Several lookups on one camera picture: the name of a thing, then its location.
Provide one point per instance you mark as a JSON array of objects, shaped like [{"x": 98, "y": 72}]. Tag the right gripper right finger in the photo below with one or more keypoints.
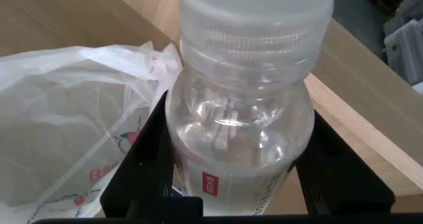
[{"x": 337, "y": 177}]

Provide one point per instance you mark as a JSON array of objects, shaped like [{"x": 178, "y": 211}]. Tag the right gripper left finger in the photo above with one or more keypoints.
[{"x": 145, "y": 164}]

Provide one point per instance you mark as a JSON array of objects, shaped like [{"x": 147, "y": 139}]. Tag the grey metal frame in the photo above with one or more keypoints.
[{"x": 404, "y": 42}]

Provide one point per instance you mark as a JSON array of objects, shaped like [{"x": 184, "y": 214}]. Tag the white plastic shopping bag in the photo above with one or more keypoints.
[{"x": 62, "y": 125}]

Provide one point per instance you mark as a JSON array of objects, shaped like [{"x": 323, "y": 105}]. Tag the clear plastic water bottle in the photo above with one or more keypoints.
[{"x": 244, "y": 85}]

